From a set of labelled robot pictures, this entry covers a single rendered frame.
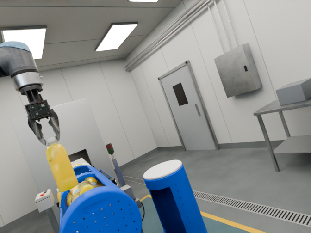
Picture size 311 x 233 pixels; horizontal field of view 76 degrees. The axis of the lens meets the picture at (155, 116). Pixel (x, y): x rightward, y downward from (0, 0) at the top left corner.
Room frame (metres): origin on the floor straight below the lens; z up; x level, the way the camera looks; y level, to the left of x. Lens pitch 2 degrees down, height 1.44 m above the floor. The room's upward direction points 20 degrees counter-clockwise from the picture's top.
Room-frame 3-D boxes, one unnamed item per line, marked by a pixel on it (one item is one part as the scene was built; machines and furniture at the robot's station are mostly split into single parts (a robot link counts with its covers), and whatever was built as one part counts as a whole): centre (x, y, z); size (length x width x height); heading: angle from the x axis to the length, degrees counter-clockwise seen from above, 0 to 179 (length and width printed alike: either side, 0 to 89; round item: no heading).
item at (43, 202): (1.57, 1.06, 1.05); 0.20 x 0.10 x 0.10; 26
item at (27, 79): (0.73, 0.39, 1.68); 0.10 x 0.09 x 0.05; 116
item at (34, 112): (0.73, 0.39, 1.60); 0.09 x 0.08 x 0.12; 26
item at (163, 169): (1.33, 0.08, 1.03); 0.28 x 0.28 x 0.01
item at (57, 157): (0.75, 0.40, 1.36); 0.07 x 0.07 x 0.19
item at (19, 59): (0.73, 0.40, 1.77); 0.10 x 0.09 x 0.12; 105
